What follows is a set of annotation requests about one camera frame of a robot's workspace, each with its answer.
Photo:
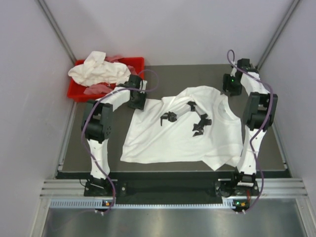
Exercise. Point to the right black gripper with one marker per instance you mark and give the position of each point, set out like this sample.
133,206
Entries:
226,87

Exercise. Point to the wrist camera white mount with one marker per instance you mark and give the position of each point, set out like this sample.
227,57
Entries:
143,86
233,72

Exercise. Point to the right corner aluminium post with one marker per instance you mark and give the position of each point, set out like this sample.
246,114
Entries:
278,32

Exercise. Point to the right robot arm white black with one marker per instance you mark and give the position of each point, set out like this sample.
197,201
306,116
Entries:
258,116

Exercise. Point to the white t shirt with print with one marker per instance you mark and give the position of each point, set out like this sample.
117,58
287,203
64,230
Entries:
149,140

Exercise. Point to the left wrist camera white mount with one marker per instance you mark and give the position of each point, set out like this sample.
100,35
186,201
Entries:
143,86

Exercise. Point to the red plastic bin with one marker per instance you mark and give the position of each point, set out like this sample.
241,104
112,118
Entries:
76,91

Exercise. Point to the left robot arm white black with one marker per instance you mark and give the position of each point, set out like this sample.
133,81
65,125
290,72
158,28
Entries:
96,129

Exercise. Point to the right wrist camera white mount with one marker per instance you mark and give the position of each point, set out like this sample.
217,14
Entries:
233,72

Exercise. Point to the aluminium extrusion rail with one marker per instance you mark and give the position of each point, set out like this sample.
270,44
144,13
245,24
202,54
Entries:
62,188

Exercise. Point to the pink t shirt in bin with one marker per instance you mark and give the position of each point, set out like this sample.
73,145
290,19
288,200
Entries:
104,87

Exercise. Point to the left corner aluminium post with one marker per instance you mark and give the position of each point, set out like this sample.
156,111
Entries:
58,32

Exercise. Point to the corner aluminium post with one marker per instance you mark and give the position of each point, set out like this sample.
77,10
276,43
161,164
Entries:
58,32
278,32

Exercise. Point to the white t shirt in bin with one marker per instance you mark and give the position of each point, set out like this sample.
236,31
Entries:
95,69

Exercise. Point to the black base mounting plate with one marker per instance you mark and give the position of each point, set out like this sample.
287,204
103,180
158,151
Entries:
214,188

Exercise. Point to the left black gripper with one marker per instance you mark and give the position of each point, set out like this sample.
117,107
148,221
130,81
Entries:
140,105

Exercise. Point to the grey slotted cable duct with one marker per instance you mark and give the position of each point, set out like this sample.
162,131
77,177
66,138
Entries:
105,204

